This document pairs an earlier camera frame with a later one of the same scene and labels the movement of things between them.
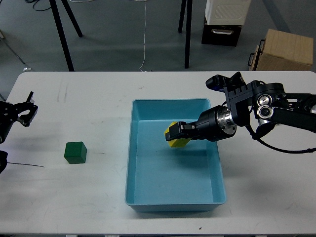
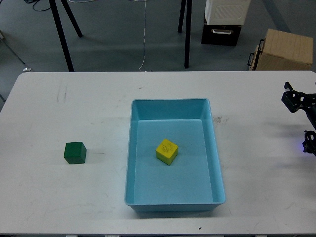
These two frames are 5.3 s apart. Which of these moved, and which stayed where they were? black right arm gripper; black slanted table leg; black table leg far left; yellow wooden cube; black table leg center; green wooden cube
Moved: yellow wooden cube; black right arm gripper
Stayed: black table leg far left; green wooden cube; black table leg center; black slanted table leg
